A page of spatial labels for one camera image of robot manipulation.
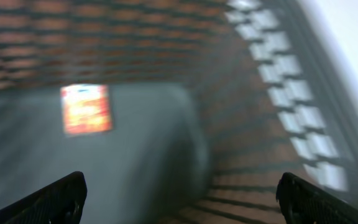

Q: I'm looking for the orange Kleenex tissue pack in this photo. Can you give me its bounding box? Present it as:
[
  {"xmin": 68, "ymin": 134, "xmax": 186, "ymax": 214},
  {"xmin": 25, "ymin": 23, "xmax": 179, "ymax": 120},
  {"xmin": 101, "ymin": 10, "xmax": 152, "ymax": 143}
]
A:
[{"xmin": 60, "ymin": 83, "xmax": 113, "ymax": 136}]

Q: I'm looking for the grey plastic shopping basket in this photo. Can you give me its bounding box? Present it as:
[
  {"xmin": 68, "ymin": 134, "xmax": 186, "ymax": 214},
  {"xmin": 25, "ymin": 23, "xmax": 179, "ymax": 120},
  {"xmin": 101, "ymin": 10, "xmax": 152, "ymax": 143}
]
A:
[{"xmin": 0, "ymin": 0, "xmax": 358, "ymax": 223}]

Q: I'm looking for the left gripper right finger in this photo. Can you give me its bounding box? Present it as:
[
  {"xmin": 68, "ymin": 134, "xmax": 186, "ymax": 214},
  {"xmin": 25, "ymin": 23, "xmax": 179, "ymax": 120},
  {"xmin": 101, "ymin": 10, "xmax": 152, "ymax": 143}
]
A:
[{"xmin": 276, "ymin": 172, "xmax": 358, "ymax": 224}]

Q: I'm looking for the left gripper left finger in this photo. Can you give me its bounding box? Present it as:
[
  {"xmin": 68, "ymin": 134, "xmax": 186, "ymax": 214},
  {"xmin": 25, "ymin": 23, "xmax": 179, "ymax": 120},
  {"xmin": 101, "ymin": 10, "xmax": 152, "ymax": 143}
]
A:
[{"xmin": 0, "ymin": 171, "xmax": 88, "ymax": 224}]

